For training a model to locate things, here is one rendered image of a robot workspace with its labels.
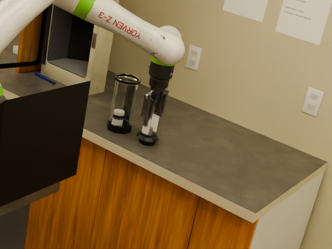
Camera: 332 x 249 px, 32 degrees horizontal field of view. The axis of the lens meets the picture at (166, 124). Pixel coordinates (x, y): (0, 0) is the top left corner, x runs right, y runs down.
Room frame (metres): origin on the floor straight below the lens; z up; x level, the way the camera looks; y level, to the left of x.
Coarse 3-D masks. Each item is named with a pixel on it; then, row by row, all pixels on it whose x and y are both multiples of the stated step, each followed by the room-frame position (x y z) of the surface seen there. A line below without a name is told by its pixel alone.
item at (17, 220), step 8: (24, 208) 1.63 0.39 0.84; (0, 216) 1.54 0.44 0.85; (8, 216) 1.57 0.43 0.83; (16, 216) 1.60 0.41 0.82; (24, 216) 1.63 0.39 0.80; (0, 224) 1.54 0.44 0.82; (8, 224) 1.57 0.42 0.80; (16, 224) 1.60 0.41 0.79; (24, 224) 1.64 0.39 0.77; (0, 232) 1.55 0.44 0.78; (8, 232) 1.58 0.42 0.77; (16, 232) 1.61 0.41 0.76; (24, 232) 1.64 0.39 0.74; (0, 240) 1.55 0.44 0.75; (8, 240) 1.58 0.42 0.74; (16, 240) 1.61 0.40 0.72; (24, 240) 1.64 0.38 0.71; (0, 248) 1.55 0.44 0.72; (8, 248) 1.58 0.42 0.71; (16, 248) 1.62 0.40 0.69; (24, 248) 1.65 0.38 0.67
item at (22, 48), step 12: (0, 0) 2.47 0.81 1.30; (36, 24) 2.63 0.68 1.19; (24, 36) 2.58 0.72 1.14; (36, 36) 2.63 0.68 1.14; (12, 48) 2.54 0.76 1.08; (24, 48) 2.59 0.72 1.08; (36, 48) 2.64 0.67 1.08; (0, 60) 2.49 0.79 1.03; (12, 60) 2.54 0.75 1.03; (24, 60) 2.59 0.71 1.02
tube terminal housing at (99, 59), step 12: (108, 36) 2.59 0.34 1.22; (96, 48) 2.53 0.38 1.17; (108, 48) 2.60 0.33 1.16; (96, 60) 2.54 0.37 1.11; (108, 60) 2.62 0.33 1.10; (48, 72) 2.66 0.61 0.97; (60, 72) 2.62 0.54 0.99; (96, 72) 2.55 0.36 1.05; (72, 84) 2.58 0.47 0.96; (96, 84) 2.57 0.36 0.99
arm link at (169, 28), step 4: (160, 28) 2.12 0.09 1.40; (164, 28) 2.11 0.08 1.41; (168, 28) 2.10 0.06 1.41; (172, 28) 2.11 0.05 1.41; (172, 32) 2.06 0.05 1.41; (176, 32) 2.09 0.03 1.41; (180, 36) 2.11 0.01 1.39; (152, 56) 2.11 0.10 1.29; (152, 60) 2.11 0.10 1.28; (156, 60) 2.09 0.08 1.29; (160, 64) 2.09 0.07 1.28; (164, 64) 2.09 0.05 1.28
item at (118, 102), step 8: (120, 80) 2.16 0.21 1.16; (128, 80) 2.25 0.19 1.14; (136, 80) 2.23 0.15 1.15; (120, 88) 2.16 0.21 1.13; (128, 88) 2.16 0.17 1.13; (136, 88) 2.19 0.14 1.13; (120, 96) 2.16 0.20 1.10; (128, 96) 2.16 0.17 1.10; (112, 104) 2.18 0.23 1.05; (120, 104) 2.16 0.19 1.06; (128, 104) 2.17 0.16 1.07; (112, 112) 2.18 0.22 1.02; (120, 112) 2.16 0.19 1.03; (128, 112) 2.17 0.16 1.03; (112, 120) 2.17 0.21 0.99; (120, 120) 2.16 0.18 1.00; (128, 120) 2.18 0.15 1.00
